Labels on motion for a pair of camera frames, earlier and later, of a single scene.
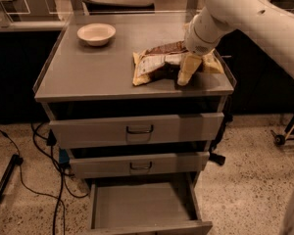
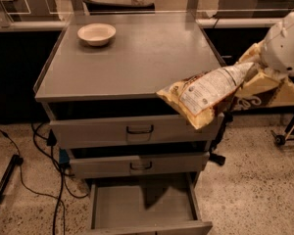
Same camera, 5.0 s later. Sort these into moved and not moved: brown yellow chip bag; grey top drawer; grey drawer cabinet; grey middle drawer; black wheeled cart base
Moved: brown yellow chip bag
Not moved: grey top drawer; grey middle drawer; grey drawer cabinet; black wheeled cart base
